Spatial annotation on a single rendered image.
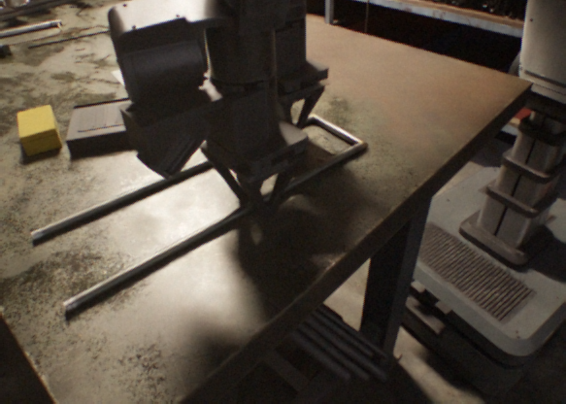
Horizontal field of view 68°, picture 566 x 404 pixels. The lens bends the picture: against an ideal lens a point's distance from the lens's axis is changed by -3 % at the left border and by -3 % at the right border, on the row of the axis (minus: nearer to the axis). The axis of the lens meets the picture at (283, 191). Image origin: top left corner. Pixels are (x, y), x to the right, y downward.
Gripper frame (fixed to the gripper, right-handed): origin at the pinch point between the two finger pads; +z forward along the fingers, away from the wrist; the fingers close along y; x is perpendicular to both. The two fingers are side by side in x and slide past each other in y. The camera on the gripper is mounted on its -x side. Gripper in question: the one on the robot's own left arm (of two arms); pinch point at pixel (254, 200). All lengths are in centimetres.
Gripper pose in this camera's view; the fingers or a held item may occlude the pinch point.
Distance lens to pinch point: 46.2
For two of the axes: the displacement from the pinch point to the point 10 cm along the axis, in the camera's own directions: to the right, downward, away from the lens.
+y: 6.4, 4.7, -6.1
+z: 0.3, 7.8, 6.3
